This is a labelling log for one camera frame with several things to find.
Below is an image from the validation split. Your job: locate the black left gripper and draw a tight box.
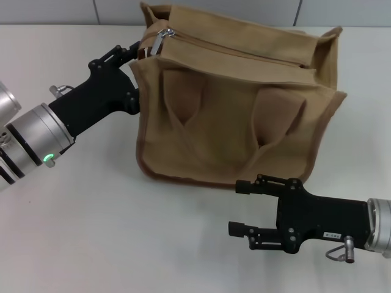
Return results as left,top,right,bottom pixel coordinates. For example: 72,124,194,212
48,42,142,137

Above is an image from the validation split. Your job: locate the silver zipper pull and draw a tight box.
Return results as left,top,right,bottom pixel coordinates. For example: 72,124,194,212
150,28,177,57

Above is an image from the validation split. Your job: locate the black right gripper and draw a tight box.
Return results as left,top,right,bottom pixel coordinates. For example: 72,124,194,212
227,173,373,255

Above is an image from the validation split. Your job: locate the right gripper cable with plug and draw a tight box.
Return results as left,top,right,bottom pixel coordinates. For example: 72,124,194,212
326,235,357,264

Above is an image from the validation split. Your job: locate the gripper cable with plug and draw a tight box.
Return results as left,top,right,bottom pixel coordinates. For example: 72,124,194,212
326,235,357,264
49,84,75,99

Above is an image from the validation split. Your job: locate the khaki canvas food bag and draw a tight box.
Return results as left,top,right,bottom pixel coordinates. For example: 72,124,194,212
128,1,348,189

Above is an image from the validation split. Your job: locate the left gripper cable with plug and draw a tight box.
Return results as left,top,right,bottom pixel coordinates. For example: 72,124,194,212
49,84,75,99

